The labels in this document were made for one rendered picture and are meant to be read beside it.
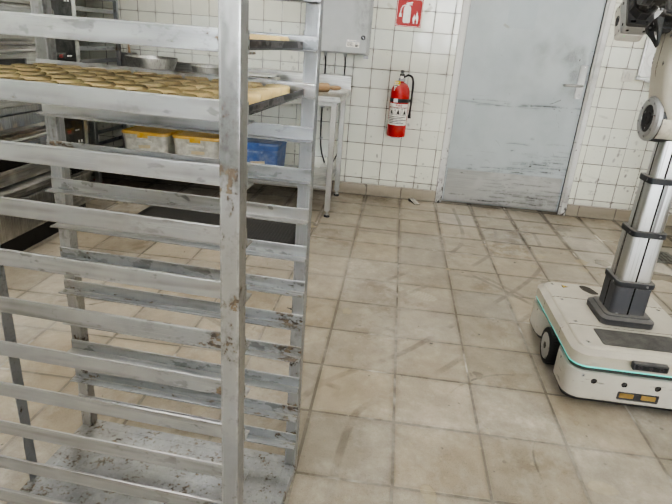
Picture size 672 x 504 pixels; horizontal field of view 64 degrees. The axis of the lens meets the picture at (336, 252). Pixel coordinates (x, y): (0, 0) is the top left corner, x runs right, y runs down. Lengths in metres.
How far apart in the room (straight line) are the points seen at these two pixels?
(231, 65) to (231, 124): 0.07
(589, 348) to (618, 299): 0.30
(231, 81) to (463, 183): 4.12
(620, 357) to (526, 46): 2.99
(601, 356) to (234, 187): 1.73
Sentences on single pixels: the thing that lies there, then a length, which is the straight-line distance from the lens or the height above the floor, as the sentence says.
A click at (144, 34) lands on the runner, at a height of 1.23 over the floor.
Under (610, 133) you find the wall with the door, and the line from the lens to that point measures 4.91.
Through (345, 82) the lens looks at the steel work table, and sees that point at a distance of 4.53.
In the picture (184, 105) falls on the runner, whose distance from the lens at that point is 0.79.
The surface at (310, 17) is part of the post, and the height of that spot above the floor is 1.28.
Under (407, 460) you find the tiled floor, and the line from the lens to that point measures 1.87.
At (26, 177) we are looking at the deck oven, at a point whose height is 0.43.
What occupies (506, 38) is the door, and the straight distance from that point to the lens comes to 4.67.
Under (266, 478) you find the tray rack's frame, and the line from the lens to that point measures 1.56.
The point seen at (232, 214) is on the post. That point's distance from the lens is 0.76.
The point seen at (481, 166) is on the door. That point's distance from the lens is 4.75.
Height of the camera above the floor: 1.24
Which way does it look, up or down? 22 degrees down
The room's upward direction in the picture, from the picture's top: 4 degrees clockwise
